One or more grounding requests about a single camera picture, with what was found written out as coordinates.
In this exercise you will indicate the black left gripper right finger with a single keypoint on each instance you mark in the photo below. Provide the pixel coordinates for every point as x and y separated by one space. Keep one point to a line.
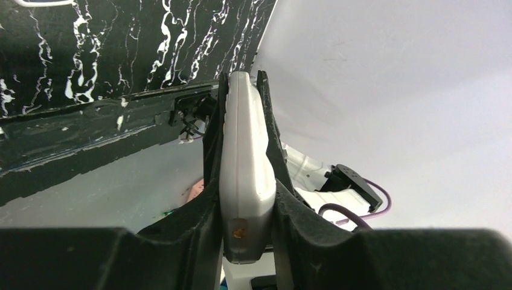
311 253

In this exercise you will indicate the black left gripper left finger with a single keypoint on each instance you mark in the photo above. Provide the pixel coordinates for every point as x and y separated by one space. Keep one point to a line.
181 251

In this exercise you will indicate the white remote control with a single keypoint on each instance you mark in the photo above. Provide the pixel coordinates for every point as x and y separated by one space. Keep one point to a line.
247 185

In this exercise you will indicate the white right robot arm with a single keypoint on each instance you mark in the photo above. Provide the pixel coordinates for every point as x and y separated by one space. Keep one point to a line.
322 183

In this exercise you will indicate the pink and blue basket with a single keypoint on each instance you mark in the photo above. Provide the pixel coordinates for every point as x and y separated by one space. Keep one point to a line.
194 191

